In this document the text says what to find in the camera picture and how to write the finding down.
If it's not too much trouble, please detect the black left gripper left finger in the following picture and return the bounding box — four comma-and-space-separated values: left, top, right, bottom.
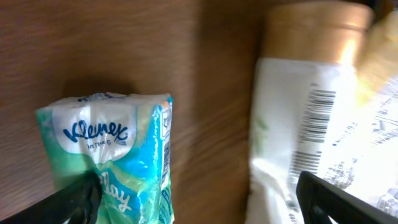
1, 172, 102, 224

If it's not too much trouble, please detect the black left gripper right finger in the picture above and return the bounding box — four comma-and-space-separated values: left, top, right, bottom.
296, 171, 397, 224

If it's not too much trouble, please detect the cream snack bag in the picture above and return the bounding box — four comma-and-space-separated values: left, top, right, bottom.
317, 9, 398, 218

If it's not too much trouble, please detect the green Kleenex tissue pack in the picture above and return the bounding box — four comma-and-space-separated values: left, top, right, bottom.
35, 93, 175, 224

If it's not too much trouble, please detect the white tube gold cap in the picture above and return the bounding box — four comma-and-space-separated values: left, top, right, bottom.
246, 1, 373, 223

